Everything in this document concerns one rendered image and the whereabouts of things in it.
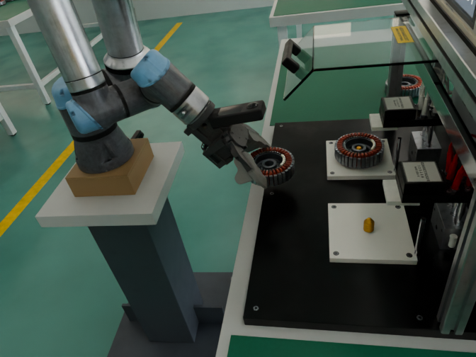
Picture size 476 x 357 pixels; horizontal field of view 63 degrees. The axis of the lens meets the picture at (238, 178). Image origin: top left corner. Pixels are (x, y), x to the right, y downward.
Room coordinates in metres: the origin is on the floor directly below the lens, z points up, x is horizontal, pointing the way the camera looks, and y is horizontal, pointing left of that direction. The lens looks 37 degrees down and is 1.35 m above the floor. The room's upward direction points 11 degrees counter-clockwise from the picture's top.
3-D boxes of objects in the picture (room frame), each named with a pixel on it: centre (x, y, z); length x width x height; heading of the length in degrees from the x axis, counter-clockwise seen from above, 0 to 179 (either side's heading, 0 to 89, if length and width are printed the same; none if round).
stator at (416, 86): (1.07, -0.56, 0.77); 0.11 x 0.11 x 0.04
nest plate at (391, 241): (0.51, -0.23, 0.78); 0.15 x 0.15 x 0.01; 74
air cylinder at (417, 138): (0.70, -0.44, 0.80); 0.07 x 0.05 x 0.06; 164
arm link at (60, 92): (0.91, 0.33, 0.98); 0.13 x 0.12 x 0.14; 117
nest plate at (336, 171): (0.74, -0.30, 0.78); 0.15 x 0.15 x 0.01; 74
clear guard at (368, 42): (0.73, -0.30, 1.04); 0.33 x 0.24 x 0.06; 74
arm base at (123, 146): (0.90, 0.34, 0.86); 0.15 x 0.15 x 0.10
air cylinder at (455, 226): (0.47, -0.37, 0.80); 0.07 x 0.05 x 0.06; 164
